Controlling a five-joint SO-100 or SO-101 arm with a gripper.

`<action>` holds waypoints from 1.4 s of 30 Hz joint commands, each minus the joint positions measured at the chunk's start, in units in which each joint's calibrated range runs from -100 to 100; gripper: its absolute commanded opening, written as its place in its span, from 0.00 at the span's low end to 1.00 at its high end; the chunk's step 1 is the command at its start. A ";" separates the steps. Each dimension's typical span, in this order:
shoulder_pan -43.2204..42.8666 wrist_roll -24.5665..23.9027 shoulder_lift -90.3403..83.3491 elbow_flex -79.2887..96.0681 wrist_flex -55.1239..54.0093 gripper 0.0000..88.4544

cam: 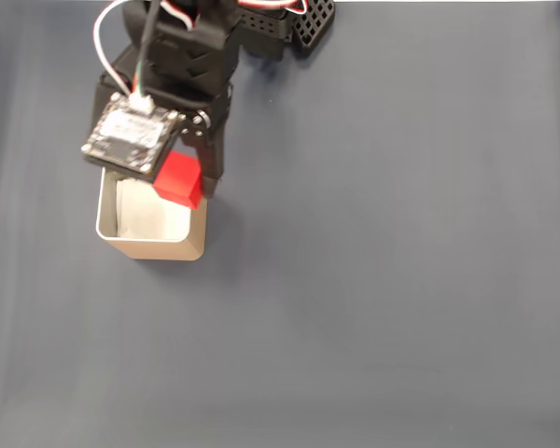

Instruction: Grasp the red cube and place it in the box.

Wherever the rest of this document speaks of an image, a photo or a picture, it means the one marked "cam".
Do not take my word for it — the red cube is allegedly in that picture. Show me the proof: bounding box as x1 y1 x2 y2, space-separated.
152 149 204 210

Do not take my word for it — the tan box with silver inside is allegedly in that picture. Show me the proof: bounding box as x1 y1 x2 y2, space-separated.
94 165 210 261

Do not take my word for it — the blue-grey table mat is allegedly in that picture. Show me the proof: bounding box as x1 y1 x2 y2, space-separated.
0 1 560 448

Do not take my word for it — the black camera cable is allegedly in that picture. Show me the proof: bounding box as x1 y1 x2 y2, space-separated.
133 0 163 102

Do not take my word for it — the camera circuit board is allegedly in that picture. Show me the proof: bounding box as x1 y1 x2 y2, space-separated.
80 91 179 180

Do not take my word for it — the white red servo cable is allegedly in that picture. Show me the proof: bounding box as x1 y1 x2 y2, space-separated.
92 0 144 102
161 0 310 30

